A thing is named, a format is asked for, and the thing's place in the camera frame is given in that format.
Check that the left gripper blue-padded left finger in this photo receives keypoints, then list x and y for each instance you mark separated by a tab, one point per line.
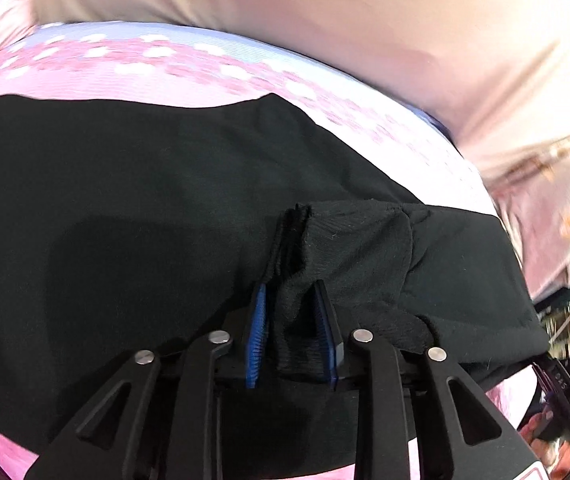
252	334

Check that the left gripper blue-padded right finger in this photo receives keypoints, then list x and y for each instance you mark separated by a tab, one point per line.
331	343

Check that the black pants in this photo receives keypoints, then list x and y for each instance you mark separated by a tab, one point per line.
126	226

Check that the pink floral curtain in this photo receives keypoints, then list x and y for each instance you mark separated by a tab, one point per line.
532	198

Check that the pink floral bed sheet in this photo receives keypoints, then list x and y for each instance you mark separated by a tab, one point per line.
166	412

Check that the beige fabric headboard cover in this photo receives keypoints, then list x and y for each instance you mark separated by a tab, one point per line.
496	73

